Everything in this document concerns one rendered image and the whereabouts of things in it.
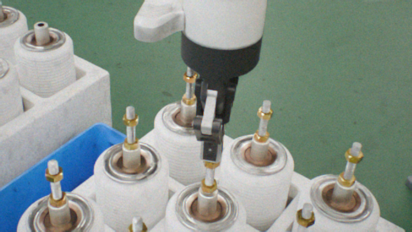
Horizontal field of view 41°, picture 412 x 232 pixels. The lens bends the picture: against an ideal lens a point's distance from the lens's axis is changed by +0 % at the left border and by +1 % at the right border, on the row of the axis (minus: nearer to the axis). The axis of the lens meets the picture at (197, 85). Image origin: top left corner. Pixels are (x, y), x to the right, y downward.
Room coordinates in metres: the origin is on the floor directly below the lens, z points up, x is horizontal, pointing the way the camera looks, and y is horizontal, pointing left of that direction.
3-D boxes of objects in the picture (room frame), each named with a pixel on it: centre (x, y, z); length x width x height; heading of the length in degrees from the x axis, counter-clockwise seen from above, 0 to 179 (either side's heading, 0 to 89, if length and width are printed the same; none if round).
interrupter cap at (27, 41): (0.78, 0.27, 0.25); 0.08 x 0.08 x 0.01
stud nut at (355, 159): (0.46, -0.18, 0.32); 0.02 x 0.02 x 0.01; 73
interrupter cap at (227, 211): (0.43, -0.02, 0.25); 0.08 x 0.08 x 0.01
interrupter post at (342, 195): (0.46, -0.18, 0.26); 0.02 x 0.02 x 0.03
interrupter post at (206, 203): (0.43, -0.02, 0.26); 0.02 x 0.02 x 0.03
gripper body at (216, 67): (0.44, -0.02, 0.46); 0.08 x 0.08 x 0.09
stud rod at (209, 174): (0.43, -0.02, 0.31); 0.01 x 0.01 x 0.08; 43
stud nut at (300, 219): (0.37, -0.12, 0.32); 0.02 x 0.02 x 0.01; 0
